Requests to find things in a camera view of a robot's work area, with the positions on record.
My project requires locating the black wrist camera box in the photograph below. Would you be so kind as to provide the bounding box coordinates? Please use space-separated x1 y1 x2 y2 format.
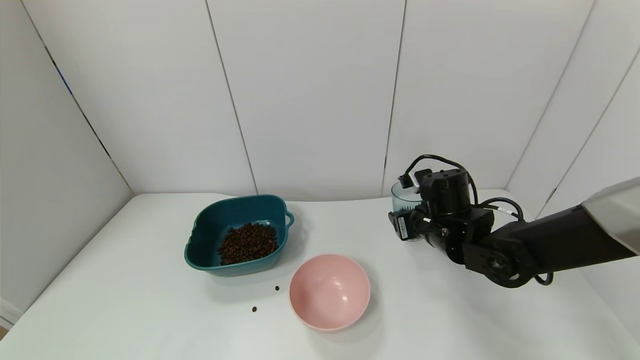
388 209 417 242

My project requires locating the pile of brown coffee beans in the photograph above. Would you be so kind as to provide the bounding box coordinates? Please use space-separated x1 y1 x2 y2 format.
217 222 279 266

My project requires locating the clear blue ribbed cup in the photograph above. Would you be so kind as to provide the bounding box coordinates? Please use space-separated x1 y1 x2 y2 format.
390 180 427 242

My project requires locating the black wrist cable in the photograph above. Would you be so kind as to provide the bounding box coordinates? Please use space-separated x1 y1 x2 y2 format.
398 154 554 287

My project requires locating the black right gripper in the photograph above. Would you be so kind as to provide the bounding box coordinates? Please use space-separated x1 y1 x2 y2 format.
387 205 432 242

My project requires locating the pink round bowl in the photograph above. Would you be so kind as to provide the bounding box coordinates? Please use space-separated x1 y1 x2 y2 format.
288 253 371 332

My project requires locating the teal square plastic basin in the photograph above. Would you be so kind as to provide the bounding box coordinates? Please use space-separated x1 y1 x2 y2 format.
184 194 296 278

